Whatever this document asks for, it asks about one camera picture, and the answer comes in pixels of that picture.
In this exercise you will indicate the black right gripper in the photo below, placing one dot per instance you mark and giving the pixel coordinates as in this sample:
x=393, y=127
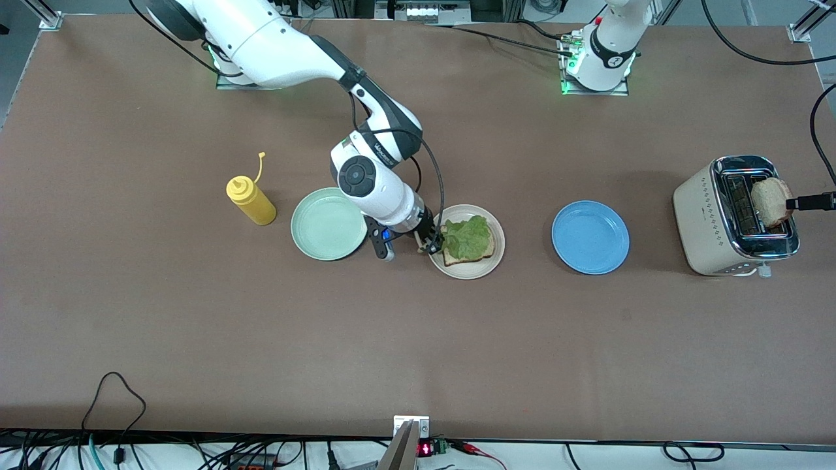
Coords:
x=428, y=234

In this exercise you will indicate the green lettuce leaf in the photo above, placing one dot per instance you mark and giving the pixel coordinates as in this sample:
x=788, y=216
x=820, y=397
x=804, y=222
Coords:
x=467, y=236

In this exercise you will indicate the toasted bread slice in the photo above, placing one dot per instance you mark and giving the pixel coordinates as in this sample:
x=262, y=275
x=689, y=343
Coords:
x=771, y=201
x=473, y=258

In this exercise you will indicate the yellow mustard squeeze bottle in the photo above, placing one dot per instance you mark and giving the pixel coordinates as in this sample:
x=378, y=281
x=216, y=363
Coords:
x=251, y=203

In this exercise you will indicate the beige plate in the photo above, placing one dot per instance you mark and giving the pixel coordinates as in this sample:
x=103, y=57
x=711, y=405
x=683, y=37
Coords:
x=467, y=273

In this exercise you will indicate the mint green plate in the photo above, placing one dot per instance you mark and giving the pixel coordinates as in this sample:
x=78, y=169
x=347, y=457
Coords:
x=320, y=228

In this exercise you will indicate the blue plate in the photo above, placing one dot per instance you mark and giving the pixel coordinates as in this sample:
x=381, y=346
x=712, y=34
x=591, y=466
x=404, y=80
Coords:
x=590, y=237

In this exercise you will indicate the beige chrome toaster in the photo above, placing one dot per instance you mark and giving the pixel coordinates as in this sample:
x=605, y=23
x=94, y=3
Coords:
x=702, y=222

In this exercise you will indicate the circuit board with red display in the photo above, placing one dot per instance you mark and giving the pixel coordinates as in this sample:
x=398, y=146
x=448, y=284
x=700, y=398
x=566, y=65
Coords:
x=434, y=449

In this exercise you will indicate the red alligator clip lead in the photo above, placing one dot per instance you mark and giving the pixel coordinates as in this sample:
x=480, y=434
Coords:
x=477, y=450

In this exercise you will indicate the grey device with lights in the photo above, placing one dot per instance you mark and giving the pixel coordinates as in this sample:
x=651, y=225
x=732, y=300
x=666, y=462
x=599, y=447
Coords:
x=421, y=12

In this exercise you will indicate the metal table corner bracket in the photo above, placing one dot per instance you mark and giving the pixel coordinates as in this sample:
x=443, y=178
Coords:
x=55, y=23
x=798, y=32

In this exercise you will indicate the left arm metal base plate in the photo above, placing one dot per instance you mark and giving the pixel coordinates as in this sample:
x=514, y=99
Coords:
x=575, y=93

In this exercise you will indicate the grey metal camera bracket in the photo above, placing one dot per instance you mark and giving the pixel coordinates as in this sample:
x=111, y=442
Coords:
x=408, y=444

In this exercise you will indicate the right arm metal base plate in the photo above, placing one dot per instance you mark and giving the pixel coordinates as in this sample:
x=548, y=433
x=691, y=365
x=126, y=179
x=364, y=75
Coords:
x=225, y=83

